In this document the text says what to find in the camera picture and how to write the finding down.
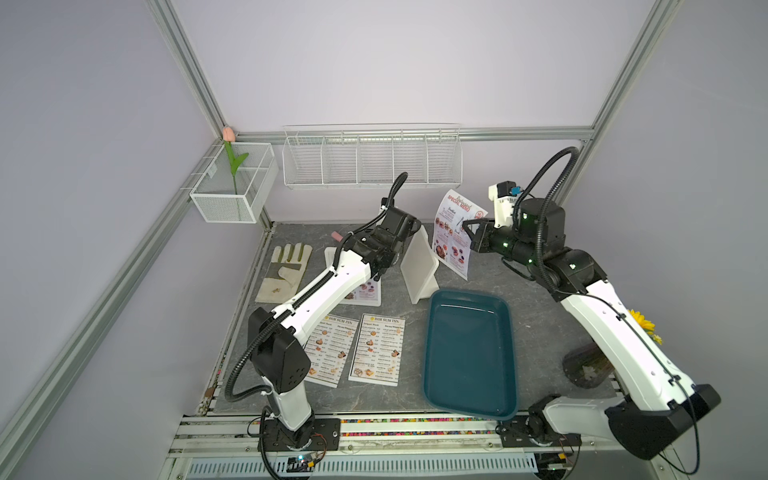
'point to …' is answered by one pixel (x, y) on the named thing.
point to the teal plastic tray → (470, 358)
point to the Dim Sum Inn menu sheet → (328, 347)
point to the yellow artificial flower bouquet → (647, 325)
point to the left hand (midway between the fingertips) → (385, 238)
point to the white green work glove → (285, 274)
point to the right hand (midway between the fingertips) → (463, 222)
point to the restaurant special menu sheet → (369, 291)
